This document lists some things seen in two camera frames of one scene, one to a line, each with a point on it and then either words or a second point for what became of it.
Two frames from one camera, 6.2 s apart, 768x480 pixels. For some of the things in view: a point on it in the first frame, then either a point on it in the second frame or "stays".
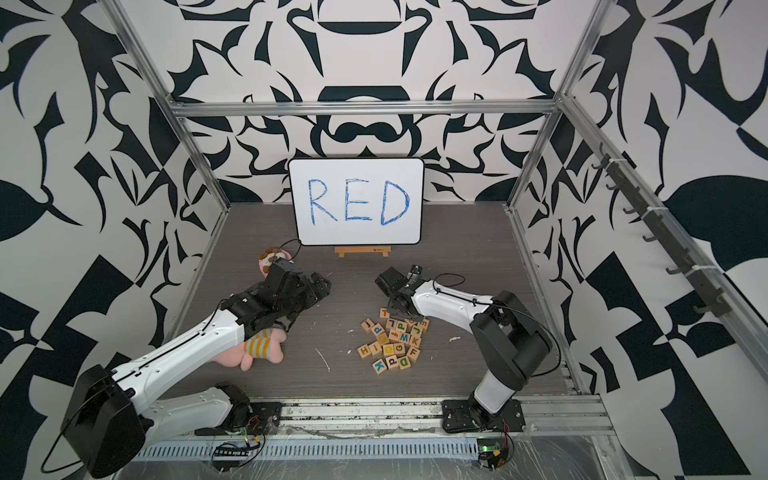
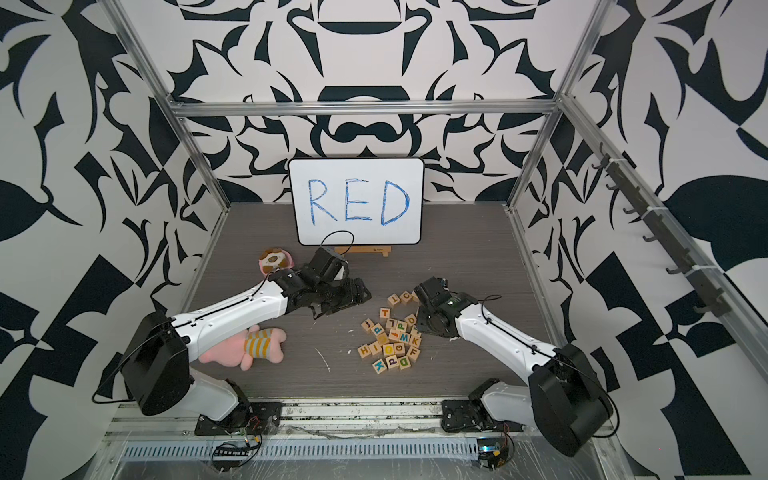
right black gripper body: (390, 305) to (424, 321)
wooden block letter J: (367, 324) stays
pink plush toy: (266, 344) stays
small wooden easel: (385, 250) stays
